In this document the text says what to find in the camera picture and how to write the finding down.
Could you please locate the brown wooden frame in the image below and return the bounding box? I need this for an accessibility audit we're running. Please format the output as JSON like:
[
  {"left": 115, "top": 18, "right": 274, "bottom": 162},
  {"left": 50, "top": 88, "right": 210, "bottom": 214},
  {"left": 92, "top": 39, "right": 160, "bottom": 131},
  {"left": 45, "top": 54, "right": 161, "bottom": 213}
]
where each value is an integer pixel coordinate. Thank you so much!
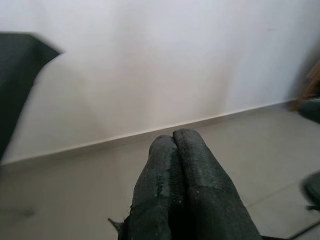
[{"left": 288, "top": 62, "right": 320, "bottom": 112}]

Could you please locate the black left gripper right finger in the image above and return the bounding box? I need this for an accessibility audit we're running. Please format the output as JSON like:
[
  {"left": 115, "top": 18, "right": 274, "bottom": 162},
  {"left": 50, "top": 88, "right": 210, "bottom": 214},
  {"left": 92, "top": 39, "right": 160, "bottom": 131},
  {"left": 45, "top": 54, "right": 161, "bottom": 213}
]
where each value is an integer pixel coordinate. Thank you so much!
[{"left": 172, "top": 128, "right": 263, "bottom": 240}]

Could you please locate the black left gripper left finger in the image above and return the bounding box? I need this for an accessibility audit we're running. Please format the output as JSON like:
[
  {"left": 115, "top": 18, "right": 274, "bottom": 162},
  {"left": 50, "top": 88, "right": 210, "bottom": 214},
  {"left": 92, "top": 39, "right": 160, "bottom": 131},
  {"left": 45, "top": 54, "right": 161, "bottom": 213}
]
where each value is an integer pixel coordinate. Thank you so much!
[{"left": 119, "top": 134, "right": 186, "bottom": 240}]

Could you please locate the dark grey round object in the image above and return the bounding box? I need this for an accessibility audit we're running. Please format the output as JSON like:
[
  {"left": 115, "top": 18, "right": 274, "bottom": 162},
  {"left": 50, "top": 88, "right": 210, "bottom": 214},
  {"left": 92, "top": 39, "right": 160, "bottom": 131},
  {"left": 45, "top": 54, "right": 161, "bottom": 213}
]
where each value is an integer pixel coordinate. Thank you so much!
[{"left": 298, "top": 98, "right": 320, "bottom": 123}]

